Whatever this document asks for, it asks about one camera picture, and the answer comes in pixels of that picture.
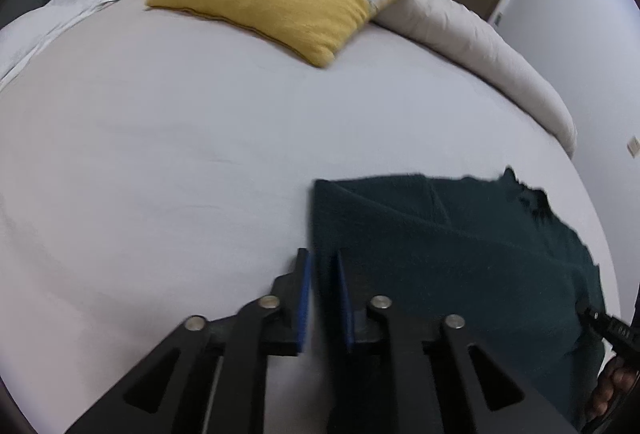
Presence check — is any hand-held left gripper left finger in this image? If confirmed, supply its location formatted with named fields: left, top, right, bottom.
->
left=65, top=248, right=313, bottom=434

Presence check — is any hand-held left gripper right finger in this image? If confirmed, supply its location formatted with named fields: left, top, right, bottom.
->
left=326, top=248, right=577, bottom=434

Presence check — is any bed with white sheet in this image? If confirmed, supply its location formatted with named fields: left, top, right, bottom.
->
left=0, top=0, right=623, bottom=434

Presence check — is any beige duvet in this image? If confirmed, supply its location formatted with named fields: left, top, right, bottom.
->
left=91, top=0, right=577, bottom=160

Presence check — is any person's right hand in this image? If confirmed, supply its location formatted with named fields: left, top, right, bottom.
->
left=586, top=356, right=640, bottom=422

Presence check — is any dark green sweater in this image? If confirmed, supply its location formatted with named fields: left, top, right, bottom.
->
left=311, top=167, right=608, bottom=432

